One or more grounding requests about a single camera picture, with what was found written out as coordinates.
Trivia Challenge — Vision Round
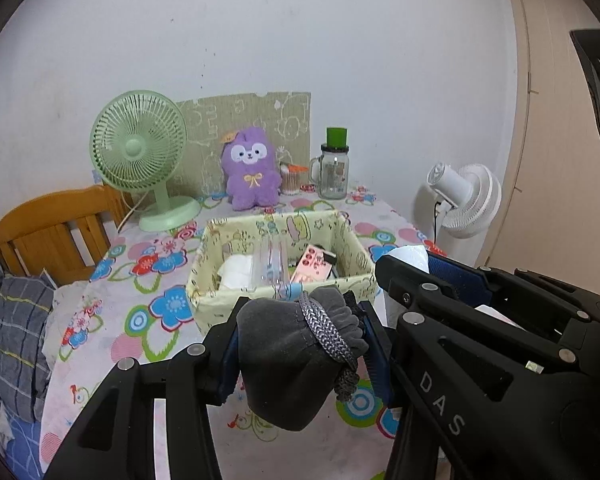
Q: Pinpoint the wooden bed headboard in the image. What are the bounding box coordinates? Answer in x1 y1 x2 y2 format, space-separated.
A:
0 185 131 286

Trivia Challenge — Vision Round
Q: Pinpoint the blue bedsheet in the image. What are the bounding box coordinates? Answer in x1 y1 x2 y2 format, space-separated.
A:
0 410 48 480

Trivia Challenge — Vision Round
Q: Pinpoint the cotton swab jar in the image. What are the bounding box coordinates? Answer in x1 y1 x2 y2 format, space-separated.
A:
279 161 311 195

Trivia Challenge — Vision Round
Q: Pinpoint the pink and black packet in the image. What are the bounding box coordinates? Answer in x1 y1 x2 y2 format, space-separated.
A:
289 245 338 285

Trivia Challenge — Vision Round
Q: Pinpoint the white fan cable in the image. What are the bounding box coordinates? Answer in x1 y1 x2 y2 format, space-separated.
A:
116 190 147 233

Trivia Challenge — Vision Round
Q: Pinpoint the purple plush toy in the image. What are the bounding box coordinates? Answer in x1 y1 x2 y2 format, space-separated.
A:
221 126 282 211

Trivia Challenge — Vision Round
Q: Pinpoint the glass jar with green lid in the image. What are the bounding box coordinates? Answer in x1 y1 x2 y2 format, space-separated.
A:
308 127 351 200

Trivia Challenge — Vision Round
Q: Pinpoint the white tissue pack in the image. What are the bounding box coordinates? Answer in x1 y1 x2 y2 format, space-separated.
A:
216 254 261 292

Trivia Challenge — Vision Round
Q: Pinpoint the yellow printed storage box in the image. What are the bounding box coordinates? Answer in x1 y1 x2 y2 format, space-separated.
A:
186 210 379 333

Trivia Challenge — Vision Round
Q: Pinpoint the green printed cardboard sheet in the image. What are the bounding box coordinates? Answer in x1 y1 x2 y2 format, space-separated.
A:
175 91 312 198

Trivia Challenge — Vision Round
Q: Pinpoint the beige door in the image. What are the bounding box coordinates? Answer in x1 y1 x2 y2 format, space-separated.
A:
472 0 600 306

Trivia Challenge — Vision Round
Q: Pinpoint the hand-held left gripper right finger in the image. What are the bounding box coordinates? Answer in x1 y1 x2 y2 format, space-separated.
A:
357 301 397 407

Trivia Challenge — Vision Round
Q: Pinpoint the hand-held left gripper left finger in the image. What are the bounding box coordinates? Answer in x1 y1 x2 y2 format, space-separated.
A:
52 297 248 480

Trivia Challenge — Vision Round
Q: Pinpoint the white standing fan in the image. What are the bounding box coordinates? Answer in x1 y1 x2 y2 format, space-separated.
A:
414 162 502 256

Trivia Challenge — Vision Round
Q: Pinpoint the green desk fan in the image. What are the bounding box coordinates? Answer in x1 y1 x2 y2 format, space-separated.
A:
89 90 201 232

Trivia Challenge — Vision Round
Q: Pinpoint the grey drawstring pouch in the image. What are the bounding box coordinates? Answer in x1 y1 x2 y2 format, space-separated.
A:
236 287 372 433

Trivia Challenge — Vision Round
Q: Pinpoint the grey plaid pillow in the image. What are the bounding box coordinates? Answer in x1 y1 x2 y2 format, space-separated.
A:
0 260 56 423

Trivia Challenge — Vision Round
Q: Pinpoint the clear plastic bag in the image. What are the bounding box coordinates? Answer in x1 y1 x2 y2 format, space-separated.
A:
252 237 292 302

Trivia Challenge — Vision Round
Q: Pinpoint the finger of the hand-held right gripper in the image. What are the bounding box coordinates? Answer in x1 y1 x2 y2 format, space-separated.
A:
427 254 600 327
374 253 487 313

